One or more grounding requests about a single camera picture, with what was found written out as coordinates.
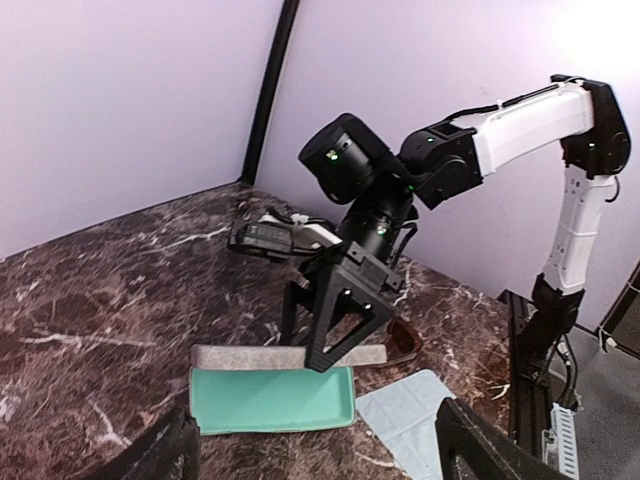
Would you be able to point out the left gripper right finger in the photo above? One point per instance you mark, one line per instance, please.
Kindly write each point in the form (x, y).
(462, 434)

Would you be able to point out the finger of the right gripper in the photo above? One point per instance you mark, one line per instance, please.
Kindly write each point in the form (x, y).
(347, 308)
(296, 296)

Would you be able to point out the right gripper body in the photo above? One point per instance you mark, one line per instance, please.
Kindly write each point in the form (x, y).
(362, 268)

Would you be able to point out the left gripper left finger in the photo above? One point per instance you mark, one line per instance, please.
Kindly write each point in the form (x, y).
(170, 449)

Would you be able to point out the blue cleaning cloth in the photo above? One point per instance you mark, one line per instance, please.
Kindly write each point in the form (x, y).
(402, 416)

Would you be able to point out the light grey glasses case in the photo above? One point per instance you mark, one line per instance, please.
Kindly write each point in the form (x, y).
(267, 389)

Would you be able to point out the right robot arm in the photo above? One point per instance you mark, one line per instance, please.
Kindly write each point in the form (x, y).
(355, 168)

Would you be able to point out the right brown sunglasses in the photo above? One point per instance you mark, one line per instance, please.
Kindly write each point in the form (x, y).
(403, 343)

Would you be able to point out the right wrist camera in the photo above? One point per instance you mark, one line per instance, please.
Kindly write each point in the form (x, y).
(278, 237)

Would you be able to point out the black front rail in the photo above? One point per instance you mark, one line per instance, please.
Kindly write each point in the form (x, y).
(536, 383)

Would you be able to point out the white cable duct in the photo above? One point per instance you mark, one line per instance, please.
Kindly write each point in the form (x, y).
(559, 446)

